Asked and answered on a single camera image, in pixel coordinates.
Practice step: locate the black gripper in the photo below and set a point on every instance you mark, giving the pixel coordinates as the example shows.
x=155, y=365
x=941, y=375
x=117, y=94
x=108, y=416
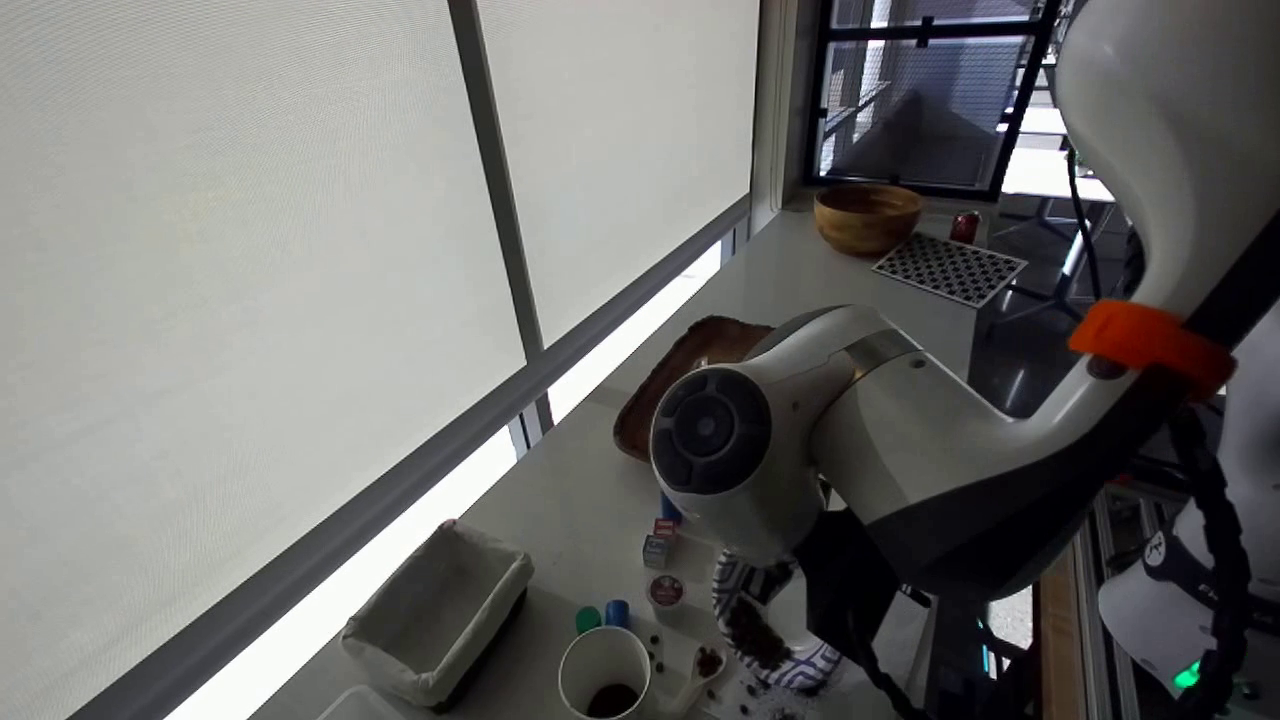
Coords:
x=760, y=582

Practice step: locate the coffee beans heap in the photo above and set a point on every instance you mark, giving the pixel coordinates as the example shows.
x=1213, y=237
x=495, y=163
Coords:
x=758, y=635

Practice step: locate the blue patterned paper bowl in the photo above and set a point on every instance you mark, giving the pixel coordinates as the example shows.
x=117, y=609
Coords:
x=812, y=664

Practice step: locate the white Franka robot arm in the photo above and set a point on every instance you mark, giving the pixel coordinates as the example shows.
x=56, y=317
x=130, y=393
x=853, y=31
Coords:
x=963, y=415

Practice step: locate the round wooden bowl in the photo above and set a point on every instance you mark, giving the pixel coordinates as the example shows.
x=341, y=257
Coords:
x=864, y=213

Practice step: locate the loose coffee beans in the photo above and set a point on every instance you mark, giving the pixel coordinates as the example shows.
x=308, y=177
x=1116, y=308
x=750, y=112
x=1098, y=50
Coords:
x=709, y=658

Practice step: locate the small red-topped pod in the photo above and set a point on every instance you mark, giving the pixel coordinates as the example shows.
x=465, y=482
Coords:
x=667, y=591

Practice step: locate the small clear plastic dish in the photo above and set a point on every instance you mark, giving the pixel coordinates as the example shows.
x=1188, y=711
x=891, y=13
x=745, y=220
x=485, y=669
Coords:
x=705, y=675

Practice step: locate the small blue cap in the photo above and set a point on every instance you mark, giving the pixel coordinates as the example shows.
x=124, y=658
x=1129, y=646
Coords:
x=618, y=615

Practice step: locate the small green cap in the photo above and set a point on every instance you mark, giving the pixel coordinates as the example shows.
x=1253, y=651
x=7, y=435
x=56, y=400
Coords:
x=587, y=621

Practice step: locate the white paper cup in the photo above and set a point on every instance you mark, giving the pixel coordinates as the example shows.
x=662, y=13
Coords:
x=601, y=664

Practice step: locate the brown wooden tray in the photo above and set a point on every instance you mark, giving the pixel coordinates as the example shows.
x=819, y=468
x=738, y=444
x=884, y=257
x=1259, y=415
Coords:
x=682, y=365

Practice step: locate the white rectangular container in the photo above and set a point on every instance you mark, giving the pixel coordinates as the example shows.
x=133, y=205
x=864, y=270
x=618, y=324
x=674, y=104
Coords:
x=435, y=615

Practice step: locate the small red can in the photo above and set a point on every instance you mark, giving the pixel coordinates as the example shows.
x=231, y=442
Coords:
x=965, y=224

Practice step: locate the grey window frame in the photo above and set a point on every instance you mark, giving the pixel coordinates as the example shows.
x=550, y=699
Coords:
x=496, y=173

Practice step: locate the black metal frame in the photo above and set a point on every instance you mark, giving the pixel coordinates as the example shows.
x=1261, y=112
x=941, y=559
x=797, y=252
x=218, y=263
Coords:
x=1042, y=83

